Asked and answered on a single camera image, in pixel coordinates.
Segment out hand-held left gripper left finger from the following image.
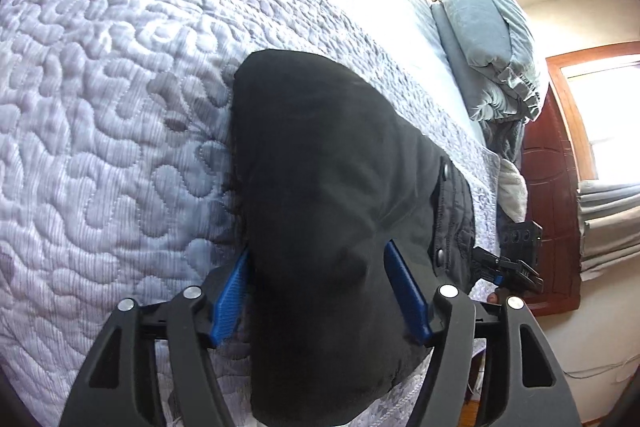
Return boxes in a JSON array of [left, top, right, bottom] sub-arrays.
[[59, 248, 252, 427]]

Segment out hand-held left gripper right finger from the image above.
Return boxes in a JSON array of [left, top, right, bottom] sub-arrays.
[[384, 240, 585, 427]]

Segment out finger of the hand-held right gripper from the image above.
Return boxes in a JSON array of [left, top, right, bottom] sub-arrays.
[[472, 246, 507, 279]]

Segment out black pants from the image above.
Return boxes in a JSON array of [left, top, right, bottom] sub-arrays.
[[231, 48, 476, 425]]

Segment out white fleece blanket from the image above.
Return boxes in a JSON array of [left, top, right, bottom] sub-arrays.
[[497, 157, 529, 220]]

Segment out dark wooden headboard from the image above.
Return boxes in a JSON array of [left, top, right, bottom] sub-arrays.
[[520, 84, 583, 318]]

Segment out grey folded curtain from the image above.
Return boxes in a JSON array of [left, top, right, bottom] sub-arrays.
[[575, 179, 640, 280]]

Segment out wooden framed window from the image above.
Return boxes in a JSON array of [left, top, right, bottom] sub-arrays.
[[545, 48, 640, 182]]

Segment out light blue bed sheet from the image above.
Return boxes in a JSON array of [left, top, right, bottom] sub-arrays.
[[320, 0, 488, 148]]

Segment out grey-blue pillows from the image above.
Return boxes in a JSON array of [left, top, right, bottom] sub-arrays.
[[432, 0, 543, 122]]

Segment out grey quilted leaf-print bedspread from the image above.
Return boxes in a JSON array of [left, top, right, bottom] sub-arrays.
[[0, 0, 501, 427]]

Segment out thin grey cable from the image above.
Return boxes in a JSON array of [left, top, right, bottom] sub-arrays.
[[562, 354, 633, 380]]

